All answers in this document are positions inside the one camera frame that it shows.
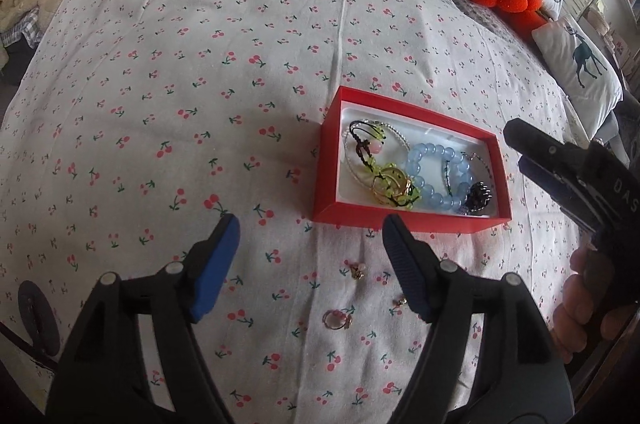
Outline white deer print pillow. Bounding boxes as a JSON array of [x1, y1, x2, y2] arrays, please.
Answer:
[[531, 14, 624, 131]]

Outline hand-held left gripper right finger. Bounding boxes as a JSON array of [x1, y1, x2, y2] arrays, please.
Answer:
[[382, 214, 576, 424]]

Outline red cardboard box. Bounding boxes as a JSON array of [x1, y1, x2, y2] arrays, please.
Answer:
[[311, 86, 513, 235]]

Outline thin dark beaded bracelet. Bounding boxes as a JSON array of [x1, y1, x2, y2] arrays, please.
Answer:
[[440, 151, 494, 197]]

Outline gold bangle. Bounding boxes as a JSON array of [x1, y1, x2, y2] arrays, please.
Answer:
[[371, 171, 416, 205]]

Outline black beaded ornament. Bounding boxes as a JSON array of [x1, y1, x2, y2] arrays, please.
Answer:
[[462, 183, 494, 213]]

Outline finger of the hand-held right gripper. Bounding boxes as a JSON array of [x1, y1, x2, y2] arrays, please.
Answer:
[[518, 156, 602, 231], [502, 119, 592, 179]]

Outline green bead bracelet with rings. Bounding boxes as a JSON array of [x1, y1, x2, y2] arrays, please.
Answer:
[[342, 119, 416, 185]]

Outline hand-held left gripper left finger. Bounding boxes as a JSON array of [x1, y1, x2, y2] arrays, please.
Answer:
[[47, 213, 241, 424]]

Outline grey plaid cloth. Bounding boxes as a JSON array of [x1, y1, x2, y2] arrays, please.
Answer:
[[0, 4, 44, 48]]

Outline cherry print cloth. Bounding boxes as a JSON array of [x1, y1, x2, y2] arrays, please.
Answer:
[[0, 0, 617, 424]]

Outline dark grey round disc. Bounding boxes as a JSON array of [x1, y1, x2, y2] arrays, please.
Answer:
[[17, 281, 61, 358]]

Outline small silver ring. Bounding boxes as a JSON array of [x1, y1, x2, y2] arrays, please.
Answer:
[[322, 309, 356, 331]]

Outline person's right hand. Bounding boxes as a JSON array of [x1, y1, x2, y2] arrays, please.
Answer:
[[552, 248, 636, 364]]

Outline blue bead bracelet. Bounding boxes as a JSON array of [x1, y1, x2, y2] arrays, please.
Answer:
[[409, 143, 476, 211]]

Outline black cord bracelet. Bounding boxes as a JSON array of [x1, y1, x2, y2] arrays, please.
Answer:
[[347, 120, 389, 165]]

